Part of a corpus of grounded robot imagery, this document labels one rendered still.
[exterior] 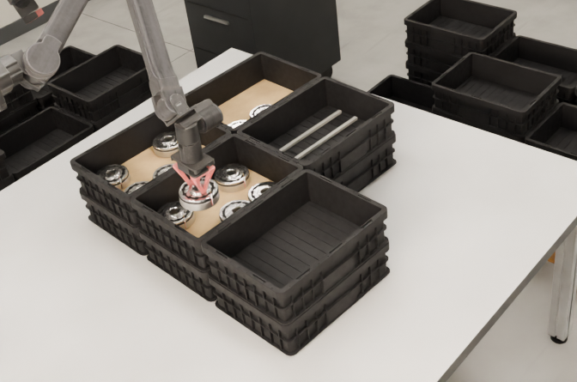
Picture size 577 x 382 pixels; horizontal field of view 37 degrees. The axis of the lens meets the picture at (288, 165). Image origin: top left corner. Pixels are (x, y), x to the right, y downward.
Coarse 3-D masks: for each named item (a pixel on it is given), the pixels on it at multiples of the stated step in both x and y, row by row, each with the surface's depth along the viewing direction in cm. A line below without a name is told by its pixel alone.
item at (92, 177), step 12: (144, 120) 268; (120, 132) 264; (228, 132) 257; (96, 144) 260; (72, 168) 254; (84, 168) 250; (96, 180) 245; (156, 180) 241; (108, 192) 243; (120, 192) 238; (132, 192) 238
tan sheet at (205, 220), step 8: (256, 176) 254; (256, 184) 251; (224, 192) 250; (232, 192) 249; (240, 192) 249; (224, 200) 247; (232, 200) 246; (216, 208) 244; (200, 216) 242; (208, 216) 242; (216, 216) 241; (192, 224) 239; (200, 224) 239; (208, 224) 239; (216, 224) 238; (192, 232) 237; (200, 232) 236
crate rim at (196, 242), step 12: (216, 144) 252; (252, 144) 250; (276, 156) 244; (300, 168) 238; (144, 192) 237; (264, 192) 231; (132, 204) 235; (252, 204) 228; (156, 216) 228; (228, 216) 224; (168, 228) 226; (180, 228) 223; (216, 228) 221; (192, 240) 219
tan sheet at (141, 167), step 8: (144, 152) 271; (152, 152) 271; (136, 160) 268; (144, 160) 268; (152, 160) 267; (160, 160) 267; (168, 160) 266; (128, 168) 265; (136, 168) 265; (144, 168) 264; (152, 168) 264; (136, 176) 261; (144, 176) 261; (152, 176) 260
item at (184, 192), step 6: (204, 180) 225; (210, 180) 224; (180, 186) 223; (186, 186) 223; (210, 186) 222; (216, 186) 222; (180, 192) 221; (186, 192) 221; (204, 192) 220; (210, 192) 220; (186, 198) 219; (192, 198) 219; (198, 198) 218; (204, 198) 218
